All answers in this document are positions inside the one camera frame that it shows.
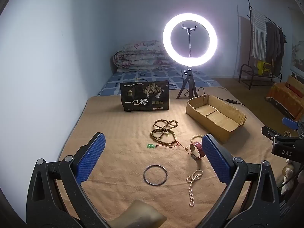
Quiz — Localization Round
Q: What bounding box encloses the wall picture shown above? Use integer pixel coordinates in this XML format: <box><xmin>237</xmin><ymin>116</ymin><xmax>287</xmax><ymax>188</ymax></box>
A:
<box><xmin>291</xmin><ymin>38</ymin><xmax>304</xmax><ymax>68</ymax></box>

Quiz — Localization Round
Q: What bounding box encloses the black snack bag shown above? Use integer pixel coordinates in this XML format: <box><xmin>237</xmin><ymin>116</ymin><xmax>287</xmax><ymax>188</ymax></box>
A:
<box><xmin>119</xmin><ymin>80</ymin><xmax>170</xmax><ymax>112</ymax></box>

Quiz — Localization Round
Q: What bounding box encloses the black tripod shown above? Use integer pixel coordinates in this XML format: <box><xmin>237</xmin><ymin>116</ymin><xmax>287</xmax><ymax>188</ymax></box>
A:
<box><xmin>176</xmin><ymin>68</ymin><xmax>199</xmax><ymax>99</ymax></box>

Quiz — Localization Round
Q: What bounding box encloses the jade pendant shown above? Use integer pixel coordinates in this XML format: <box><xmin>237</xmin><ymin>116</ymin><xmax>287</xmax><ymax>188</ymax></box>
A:
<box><xmin>146</xmin><ymin>140</ymin><xmax>190</xmax><ymax>154</ymax></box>

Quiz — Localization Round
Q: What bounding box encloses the black metal shoe rack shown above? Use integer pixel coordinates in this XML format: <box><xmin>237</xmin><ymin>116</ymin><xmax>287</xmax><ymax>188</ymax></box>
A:
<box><xmin>239</xmin><ymin>63</ymin><xmax>283</xmax><ymax>90</ymax></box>

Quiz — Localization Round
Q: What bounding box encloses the wooden bead necklace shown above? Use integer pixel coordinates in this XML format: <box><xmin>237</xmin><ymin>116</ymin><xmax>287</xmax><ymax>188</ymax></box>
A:
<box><xmin>150</xmin><ymin>119</ymin><xmax>182</xmax><ymax>149</ymax></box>

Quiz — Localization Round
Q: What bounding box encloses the black cable with switch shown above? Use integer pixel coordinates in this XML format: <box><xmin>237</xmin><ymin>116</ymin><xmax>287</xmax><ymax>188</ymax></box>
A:
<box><xmin>198</xmin><ymin>87</ymin><xmax>240</xmax><ymax>105</ymax></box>

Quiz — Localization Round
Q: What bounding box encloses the pale beige object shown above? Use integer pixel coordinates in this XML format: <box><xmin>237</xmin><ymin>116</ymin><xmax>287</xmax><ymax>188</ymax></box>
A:
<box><xmin>106</xmin><ymin>200</ymin><xmax>167</xmax><ymax>228</ymax></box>

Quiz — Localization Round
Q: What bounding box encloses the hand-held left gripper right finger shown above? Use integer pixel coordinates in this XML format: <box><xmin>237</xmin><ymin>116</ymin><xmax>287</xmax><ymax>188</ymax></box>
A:
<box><xmin>201</xmin><ymin>134</ymin><xmax>282</xmax><ymax>228</ymax></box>

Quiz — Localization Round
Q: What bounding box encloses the clothes rack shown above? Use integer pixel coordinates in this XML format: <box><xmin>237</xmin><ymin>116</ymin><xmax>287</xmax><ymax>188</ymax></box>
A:
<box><xmin>247</xmin><ymin>0</ymin><xmax>287</xmax><ymax>60</ymax></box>

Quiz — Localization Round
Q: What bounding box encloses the blue checkered bed sheet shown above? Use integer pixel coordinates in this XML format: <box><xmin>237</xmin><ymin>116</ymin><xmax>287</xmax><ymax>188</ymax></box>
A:
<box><xmin>97</xmin><ymin>64</ymin><xmax>221</xmax><ymax>97</ymax></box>

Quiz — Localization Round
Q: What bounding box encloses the tan blanket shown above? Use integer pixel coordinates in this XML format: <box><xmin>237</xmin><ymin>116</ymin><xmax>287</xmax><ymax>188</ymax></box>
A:
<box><xmin>57</xmin><ymin>87</ymin><xmax>285</xmax><ymax>228</ymax></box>

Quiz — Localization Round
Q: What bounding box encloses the folded floral quilt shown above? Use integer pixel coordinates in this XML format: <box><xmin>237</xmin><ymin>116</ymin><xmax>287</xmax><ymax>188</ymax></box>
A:
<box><xmin>113</xmin><ymin>40</ymin><xmax>175</xmax><ymax>73</ymax></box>

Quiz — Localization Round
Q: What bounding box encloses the yellow box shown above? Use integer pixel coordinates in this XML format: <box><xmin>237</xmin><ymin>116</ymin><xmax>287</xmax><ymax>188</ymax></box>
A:
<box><xmin>257</xmin><ymin>60</ymin><xmax>272</xmax><ymax>75</ymax></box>

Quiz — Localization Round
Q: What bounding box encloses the person's right hand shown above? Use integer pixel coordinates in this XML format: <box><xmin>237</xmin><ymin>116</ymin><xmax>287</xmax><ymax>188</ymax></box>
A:
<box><xmin>281</xmin><ymin>160</ymin><xmax>301</xmax><ymax>195</ymax></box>

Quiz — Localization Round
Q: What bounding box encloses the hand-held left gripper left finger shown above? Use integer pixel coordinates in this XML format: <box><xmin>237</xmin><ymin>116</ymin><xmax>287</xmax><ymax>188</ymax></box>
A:
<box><xmin>26</xmin><ymin>132</ymin><xmax>106</xmax><ymax>228</ymax></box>

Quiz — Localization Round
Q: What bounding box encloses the white striped garment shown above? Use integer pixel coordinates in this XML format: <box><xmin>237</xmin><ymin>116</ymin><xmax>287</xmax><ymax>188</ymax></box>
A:
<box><xmin>250</xmin><ymin>7</ymin><xmax>268</xmax><ymax>59</ymax></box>

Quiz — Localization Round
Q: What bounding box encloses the red strap watch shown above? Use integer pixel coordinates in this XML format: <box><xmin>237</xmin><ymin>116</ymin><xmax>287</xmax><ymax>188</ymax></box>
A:
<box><xmin>189</xmin><ymin>141</ymin><xmax>206</xmax><ymax>159</ymax></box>

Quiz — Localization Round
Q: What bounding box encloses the metal bangle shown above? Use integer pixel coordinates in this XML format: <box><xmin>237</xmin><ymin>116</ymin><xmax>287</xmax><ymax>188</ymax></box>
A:
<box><xmin>143</xmin><ymin>164</ymin><xmax>168</xmax><ymax>186</ymax></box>

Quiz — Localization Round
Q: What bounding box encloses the white bead bracelet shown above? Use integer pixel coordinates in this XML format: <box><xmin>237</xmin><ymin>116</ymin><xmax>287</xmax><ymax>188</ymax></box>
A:
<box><xmin>190</xmin><ymin>134</ymin><xmax>205</xmax><ymax>145</ymax></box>

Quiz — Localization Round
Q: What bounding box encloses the wooden board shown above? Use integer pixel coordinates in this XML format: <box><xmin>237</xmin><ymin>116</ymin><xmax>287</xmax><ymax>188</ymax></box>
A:
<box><xmin>286</xmin><ymin>75</ymin><xmax>304</xmax><ymax>93</ymax></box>

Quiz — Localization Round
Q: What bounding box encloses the dark hanging garment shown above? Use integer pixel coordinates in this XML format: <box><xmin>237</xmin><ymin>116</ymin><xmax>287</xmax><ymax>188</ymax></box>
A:
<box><xmin>265</xmin><ymin>21</ymin><xmax>285</xmax><ymax>63</ymax></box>

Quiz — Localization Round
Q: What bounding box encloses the phone holder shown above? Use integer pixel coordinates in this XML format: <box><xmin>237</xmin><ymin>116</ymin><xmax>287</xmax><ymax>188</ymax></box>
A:
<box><xmin>181</xmin><ymin>24</ymin><xmax>198</xmax><ymax>57</ymax></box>

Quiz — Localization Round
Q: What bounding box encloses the ring light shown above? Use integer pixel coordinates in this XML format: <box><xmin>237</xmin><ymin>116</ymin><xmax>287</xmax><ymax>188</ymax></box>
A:
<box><xmin>163</xmin><ymin>13</ymin><xmax>218</xmax><ymax>67</ymax></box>

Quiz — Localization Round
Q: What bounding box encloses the cardboard box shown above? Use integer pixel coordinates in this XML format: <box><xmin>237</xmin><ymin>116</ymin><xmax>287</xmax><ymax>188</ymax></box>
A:
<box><xmin>186</xmin><ymin>94</ymin><xmax>247</xmax><ymax>144</ymax></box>

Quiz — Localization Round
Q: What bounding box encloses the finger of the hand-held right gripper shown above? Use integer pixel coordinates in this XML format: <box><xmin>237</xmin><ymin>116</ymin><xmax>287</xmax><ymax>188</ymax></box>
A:
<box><xmin>282</xmin><ymin>117</ymin><xmax>304</xmax><ymax>131</ymax></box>
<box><xmin>261</xmin><ymin>126</ymin><xmax>286</xmax><ymax>143</ymax></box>

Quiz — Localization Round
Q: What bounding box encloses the pearl necklace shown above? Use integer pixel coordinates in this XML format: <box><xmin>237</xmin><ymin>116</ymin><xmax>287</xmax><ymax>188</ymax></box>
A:
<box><xmin>186</xmin><ymin>169</ymin><xmax>204</xmax><ymax>207</ymax></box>

